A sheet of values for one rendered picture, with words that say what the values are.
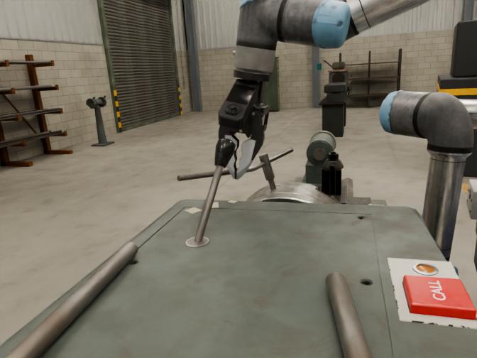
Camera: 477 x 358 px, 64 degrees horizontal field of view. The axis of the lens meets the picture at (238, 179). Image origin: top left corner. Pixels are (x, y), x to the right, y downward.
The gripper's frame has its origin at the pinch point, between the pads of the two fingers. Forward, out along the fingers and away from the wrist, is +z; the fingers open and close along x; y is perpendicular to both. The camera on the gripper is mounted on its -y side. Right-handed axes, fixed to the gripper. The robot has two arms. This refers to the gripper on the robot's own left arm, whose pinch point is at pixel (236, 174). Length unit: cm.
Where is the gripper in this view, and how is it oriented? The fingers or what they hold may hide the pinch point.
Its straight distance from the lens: 77.0
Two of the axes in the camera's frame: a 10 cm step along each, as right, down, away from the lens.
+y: 2.7, -2.8, 9.2
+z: -1.3, 9.4, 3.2
